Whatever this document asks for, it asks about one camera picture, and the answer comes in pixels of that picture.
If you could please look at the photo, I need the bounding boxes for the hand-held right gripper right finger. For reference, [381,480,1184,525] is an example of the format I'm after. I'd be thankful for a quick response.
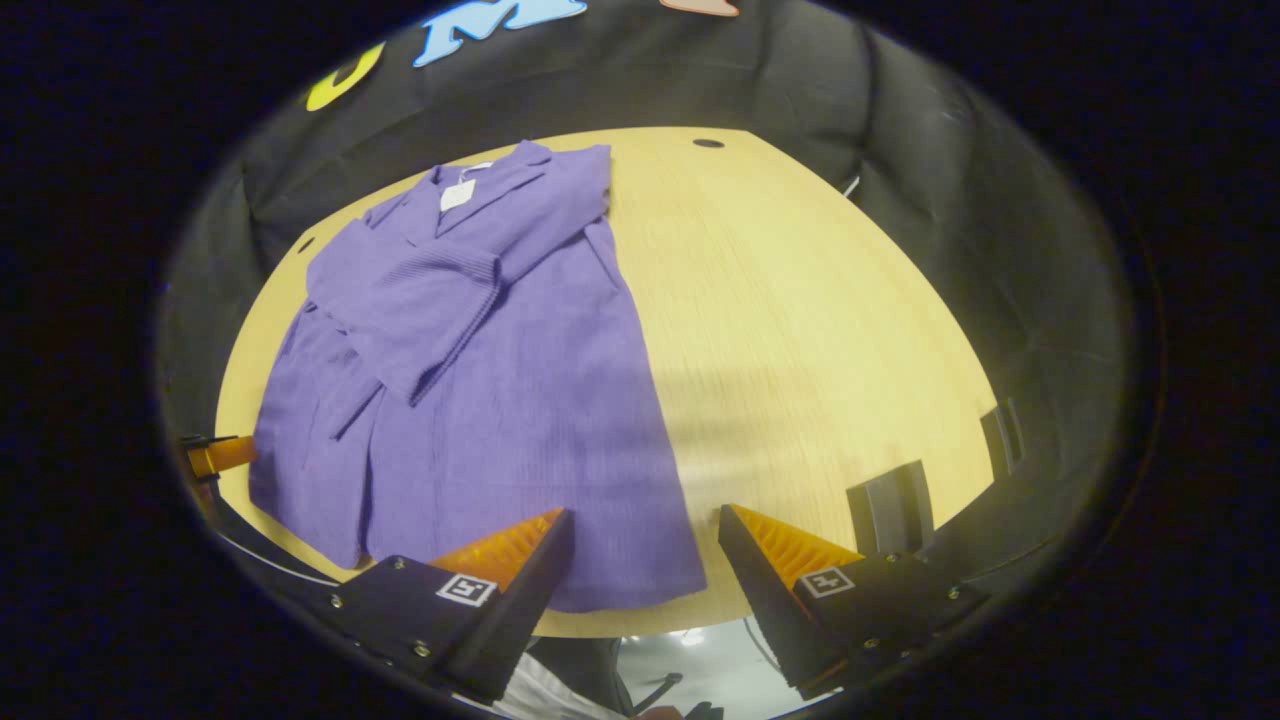
[717,504,993,702]

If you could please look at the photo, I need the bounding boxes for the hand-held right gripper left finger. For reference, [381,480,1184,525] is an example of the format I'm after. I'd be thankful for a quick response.
[298,507,577,703]

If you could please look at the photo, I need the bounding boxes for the purple knit shirt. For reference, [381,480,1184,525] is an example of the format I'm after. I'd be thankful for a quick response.
[248,140,709,614]

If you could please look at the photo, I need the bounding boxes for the person's white garment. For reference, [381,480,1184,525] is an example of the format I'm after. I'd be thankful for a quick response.
[487,652,626,720]

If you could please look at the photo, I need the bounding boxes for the white paper hang tag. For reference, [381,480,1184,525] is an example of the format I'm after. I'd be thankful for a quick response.
[440,163,493,213]

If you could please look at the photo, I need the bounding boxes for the black backdrop cloth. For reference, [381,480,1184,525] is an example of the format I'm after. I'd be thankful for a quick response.
[155,0,1136,601]

